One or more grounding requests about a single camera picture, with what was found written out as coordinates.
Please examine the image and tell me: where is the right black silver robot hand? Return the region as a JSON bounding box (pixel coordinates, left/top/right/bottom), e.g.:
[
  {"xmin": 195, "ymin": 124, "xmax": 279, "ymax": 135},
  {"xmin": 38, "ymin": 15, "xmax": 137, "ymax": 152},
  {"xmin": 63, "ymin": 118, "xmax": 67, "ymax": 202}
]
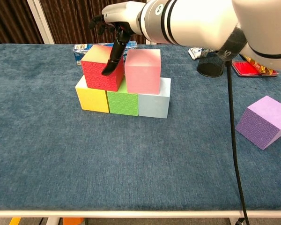
[{"xmin": 88, "ymin": 1, "xmax": 146, "ymax": 76}]

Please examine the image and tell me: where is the pink foam cube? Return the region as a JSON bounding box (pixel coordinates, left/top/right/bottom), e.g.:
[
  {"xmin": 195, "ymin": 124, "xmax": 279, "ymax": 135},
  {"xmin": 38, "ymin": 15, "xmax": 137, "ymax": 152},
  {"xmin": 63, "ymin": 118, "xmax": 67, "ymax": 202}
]
[{"xmin": 124, "ymin": 48, "xmax": 162, "ymax": 95}]

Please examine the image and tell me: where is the red foam cube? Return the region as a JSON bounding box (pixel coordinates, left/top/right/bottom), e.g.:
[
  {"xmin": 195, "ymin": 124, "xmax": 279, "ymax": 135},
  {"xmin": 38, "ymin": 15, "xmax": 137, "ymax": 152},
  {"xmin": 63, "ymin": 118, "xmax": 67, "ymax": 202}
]
[{"xmin": 81, "ymin": 45, "xmax": 125, "ymax": 92}]

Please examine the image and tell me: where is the yellow foam cube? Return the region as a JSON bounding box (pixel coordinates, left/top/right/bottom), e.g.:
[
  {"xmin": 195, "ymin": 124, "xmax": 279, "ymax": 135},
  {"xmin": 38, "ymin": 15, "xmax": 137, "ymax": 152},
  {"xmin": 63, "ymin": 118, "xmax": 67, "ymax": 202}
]
[{"xmin": 75, "ymin": 76, "xmax": 110, "ymax": 113}]

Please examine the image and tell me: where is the light blue foam cube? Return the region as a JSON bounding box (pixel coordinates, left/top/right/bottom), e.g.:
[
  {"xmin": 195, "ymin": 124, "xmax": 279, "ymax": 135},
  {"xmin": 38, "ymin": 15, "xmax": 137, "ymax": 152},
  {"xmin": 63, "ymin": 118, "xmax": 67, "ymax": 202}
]
[{"xmin": 137, "ymin": 77, "xmax": 171, "ymax": 119}]

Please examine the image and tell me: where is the purple foam cube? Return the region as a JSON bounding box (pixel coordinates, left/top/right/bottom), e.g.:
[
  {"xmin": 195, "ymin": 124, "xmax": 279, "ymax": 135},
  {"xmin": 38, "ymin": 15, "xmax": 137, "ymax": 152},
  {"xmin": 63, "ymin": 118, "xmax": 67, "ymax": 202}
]
[{"xmin": 235, "ymin": 95, "xmax": 281, "ymax": 151}]

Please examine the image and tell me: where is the green foam cube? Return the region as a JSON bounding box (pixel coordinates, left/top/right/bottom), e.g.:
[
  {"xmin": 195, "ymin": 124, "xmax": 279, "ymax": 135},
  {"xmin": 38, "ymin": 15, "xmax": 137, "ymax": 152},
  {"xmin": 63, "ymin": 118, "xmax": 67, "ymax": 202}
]
[{"xmin": 107, "ymin": 77, "xmax": 139, "ymax": 117}]

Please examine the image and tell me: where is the dark brown pleated curtain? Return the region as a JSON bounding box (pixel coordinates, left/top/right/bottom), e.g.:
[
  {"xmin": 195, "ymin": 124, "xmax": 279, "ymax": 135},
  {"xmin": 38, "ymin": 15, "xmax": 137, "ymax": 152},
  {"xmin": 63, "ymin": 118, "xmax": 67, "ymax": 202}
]
[
  {"xmin": 0, "ymin": 0, "xmax": 44, "ymax": 45},
  {"xmin": 39, "ymin": 0, "xmax": 148, "ymax": 45}
]

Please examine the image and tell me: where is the blue cookie package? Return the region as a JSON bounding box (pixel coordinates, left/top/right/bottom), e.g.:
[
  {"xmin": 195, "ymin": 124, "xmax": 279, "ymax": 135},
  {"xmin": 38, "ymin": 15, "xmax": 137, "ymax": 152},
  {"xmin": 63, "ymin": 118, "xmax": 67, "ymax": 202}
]
[{"xmin": 73, "ymin": 40, "xmax": 139, "ymax": 66}]

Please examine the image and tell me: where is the white blue toothpaste tube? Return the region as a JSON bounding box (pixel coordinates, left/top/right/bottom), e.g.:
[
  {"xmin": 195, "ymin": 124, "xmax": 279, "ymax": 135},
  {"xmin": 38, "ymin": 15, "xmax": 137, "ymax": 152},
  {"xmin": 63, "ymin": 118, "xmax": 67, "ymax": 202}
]
[{"xmin": 188, "ymin": 46, "xmax": 216, "ymax": 61}]

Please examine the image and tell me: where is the black mesh pen cup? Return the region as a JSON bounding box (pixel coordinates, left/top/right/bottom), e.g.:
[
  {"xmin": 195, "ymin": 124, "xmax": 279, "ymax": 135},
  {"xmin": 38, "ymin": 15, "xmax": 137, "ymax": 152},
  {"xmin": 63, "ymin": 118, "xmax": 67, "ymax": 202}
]
[{"xmin": 196, "ymin": 49, "xmax": 225, "ymax": 78}]

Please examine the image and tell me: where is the red ink pad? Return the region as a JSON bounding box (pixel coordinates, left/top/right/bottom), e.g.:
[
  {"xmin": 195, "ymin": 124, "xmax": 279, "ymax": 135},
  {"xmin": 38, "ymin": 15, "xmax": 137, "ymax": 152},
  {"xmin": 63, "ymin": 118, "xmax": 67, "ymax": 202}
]
[{"xmin": 231, "ymin": 60, "xmax": 279, "ymax": 77}]

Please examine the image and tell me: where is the gold snack package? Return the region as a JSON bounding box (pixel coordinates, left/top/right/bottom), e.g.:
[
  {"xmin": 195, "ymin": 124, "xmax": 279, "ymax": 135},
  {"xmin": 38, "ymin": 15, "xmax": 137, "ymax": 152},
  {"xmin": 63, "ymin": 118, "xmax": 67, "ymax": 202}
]
[{"xmin": 243, "ymin": 54, "xmax": 278, "ymax": 75}]

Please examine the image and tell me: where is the orange object under table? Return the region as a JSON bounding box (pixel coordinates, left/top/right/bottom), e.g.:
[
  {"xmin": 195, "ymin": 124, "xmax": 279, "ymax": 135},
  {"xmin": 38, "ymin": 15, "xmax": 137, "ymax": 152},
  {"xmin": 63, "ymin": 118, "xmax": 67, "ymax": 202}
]
[{"xmin": 62, "ymin": 217, "xmax": 85, "ymax": 225}]

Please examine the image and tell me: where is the white partition post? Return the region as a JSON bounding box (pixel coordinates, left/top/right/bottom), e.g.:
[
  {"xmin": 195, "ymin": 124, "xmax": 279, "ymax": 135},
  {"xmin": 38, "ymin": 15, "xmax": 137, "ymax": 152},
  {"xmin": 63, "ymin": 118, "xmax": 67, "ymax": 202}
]
[{"xmin": 27, "ymin": 0, "xmax": 55, "ymax": 45}]

